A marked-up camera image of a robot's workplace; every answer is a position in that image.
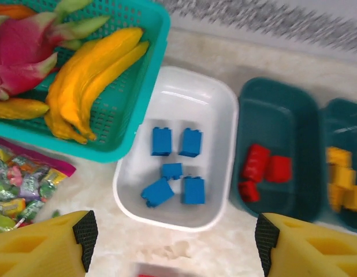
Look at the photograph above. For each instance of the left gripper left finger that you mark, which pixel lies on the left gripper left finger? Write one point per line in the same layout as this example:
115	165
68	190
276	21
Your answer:
37	248

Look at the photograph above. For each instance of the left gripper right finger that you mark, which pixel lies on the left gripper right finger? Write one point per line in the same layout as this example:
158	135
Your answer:
317	251

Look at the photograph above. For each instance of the yellow lego brick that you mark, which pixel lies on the yellow lego brick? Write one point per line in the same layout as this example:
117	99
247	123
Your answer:
354	199
338	157
344	176
336	199

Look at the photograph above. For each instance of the long red lego brick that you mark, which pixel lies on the long red lego brick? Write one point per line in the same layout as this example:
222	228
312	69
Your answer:
255	163

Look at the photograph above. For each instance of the small blue lego brick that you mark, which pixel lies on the small blue lego brick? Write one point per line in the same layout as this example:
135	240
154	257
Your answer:
172	170

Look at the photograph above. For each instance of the colourful candy bag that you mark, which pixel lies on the colourful candy bag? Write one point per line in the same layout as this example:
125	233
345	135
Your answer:
19	184

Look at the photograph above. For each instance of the dark teal plastic container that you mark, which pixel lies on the dark teal plastic container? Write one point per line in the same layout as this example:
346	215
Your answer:
340	121
271	115

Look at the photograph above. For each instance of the long yellow toy fruit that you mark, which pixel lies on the long yellow toy fruit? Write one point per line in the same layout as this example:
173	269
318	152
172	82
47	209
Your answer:
19	109

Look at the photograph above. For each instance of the yellow toy banana bunch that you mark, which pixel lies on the yellow toy banana bunch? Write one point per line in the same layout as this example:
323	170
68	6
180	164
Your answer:
86	80

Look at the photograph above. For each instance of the teal plastic basket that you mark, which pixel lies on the teal plastic basket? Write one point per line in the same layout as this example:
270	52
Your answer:
123	95

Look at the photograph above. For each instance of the white plastic container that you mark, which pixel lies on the white plastic container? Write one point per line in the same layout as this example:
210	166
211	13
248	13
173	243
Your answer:
190	101

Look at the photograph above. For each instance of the pink toy dragon fruit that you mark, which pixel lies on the pink toy dragon fruit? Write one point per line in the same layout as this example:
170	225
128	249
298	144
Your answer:
19	49

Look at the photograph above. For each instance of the orange toy fruit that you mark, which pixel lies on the orange toy fruit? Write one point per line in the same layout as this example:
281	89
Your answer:
14	11

